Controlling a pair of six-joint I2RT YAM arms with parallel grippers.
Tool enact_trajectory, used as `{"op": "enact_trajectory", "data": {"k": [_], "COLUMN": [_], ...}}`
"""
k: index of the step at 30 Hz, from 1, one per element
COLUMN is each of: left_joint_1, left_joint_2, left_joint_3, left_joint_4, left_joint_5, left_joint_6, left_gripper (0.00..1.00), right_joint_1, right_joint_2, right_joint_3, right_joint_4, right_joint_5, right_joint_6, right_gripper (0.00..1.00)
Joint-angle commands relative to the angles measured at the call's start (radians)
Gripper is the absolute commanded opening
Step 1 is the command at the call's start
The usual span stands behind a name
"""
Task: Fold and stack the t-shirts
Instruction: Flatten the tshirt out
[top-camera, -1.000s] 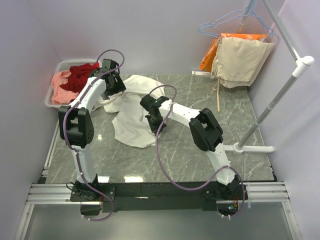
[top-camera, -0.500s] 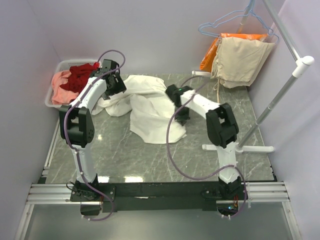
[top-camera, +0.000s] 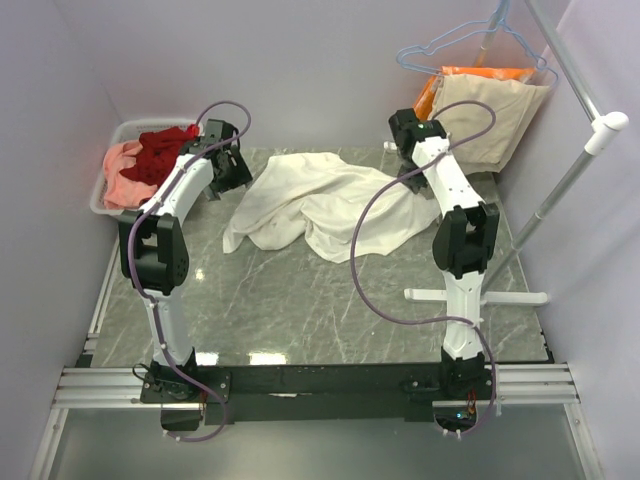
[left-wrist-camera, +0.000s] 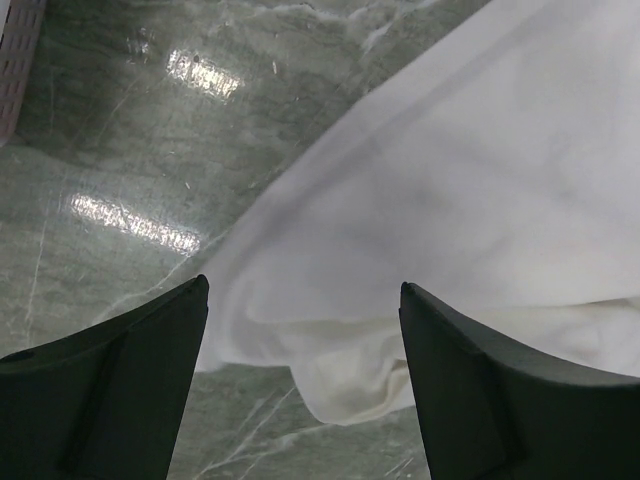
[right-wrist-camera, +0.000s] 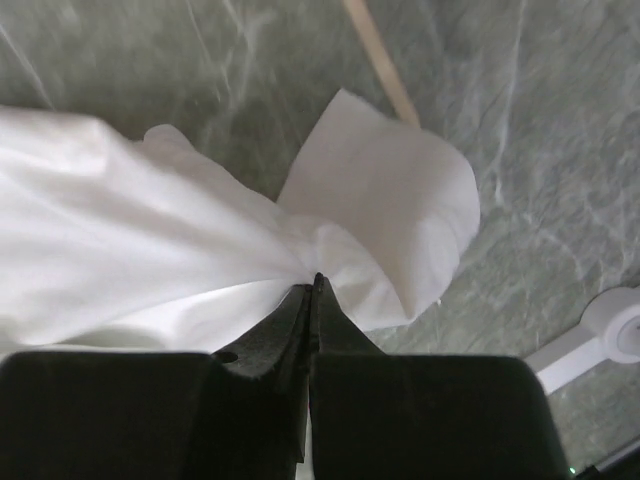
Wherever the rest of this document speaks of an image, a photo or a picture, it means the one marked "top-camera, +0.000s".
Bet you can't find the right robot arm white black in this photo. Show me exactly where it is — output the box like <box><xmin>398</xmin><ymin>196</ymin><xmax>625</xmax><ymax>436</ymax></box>
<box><xmin>389</xmin><ymin>108</ymin><xmax>500</xmax><ymax>399</ymax></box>

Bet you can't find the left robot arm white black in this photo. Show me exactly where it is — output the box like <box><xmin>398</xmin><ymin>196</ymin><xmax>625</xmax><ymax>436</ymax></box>
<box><xmin>117</xmin><ymin>119</ymin><xmax>253</xmax><ymax>402</ymax></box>

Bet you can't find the blue wire hanger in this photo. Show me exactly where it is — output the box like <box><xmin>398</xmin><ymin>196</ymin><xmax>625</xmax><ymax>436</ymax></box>
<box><xmin>396</xmin><ymin>0</ymin><xmax>511</xmax><ymax>76</ymax></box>
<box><xmin>497</xmin><ymin>13</ymin><xmax>560</xmax><ymax>89</ymax></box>

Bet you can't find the beige hanging garment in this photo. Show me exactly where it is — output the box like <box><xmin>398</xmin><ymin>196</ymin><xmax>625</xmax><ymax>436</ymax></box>
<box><xmin>430</xmin><ymin>74</ymin><xmax>551</xmax><ymax>175</ymax></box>

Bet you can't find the silver white clothes rack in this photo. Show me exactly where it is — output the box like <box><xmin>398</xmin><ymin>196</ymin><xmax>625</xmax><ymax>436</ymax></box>
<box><xmin>383</xmin><ymin>0</ymin><xmax>630</xmax><ymax>307</ymax></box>

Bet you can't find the white plastic laundry basket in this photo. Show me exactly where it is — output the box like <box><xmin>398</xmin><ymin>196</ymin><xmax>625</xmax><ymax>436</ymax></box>
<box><xmin>89</xmin><ymin>118</ymin><xmax>193</xmax><ymax>216</ymax></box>

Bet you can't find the dark red garment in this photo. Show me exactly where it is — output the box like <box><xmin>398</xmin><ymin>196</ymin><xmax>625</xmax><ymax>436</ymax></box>
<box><xmin>120</xmin><ymin>127</ymin><xmax>192</xmax><ymax>187</ymax></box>

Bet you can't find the orange hanging garment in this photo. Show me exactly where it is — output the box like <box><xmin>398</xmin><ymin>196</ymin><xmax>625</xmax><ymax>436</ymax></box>
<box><xmin>413</xmin><ymin>66</ymin><xmax>536</xmax><ymax>121</ymax></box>

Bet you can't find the white floral print t-shirt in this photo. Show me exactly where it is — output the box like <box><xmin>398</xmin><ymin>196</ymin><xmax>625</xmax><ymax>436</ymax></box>
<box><xmin>222</xmin><ymin>152</ymin><xmax>440</xmax><ymax>264</ymax></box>

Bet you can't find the pink garment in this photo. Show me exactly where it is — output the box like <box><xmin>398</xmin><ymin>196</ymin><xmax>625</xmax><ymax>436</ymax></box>
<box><xmin>102</xmin><ymin>140</ymin><xmax>159</xmax><ymax>210</ymax></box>

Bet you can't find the aluminium black mounting rail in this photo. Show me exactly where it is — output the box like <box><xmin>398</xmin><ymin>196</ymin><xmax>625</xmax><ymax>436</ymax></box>
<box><xmin>52</xmin><ymin>359</ymin><xmax>579</xmax><ymax>432</ymax></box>

